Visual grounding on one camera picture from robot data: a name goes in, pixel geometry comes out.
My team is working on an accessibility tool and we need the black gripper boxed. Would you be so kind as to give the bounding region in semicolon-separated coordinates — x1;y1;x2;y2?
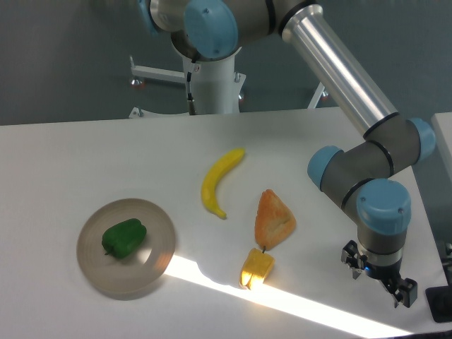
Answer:
340;240;417;308

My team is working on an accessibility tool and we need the yellow bell pepper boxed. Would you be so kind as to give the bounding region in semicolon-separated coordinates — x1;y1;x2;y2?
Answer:
239;249;275;290

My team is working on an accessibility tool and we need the orange bread triangle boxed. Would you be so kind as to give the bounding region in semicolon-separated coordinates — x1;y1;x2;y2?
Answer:
254;189;297;251

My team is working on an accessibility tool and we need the round beige plate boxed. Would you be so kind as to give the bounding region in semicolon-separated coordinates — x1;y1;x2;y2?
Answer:
76;198;176;300

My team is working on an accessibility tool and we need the yellow banana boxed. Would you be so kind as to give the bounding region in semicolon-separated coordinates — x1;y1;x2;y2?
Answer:
201;148;246;220

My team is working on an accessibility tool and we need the black device at edge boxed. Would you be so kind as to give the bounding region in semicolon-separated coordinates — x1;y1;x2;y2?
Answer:
424;242;452;323

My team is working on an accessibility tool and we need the green bell pepper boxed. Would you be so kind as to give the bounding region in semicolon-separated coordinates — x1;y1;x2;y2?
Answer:
102;218;147;259

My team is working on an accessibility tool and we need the white side table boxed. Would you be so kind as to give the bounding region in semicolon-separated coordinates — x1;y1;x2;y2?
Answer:
432;112;452;179

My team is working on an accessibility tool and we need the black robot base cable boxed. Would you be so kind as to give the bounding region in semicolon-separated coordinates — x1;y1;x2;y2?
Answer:
186;49;202;116

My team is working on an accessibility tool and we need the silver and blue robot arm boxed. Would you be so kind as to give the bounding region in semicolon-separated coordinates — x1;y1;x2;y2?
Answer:
132;1;436;307

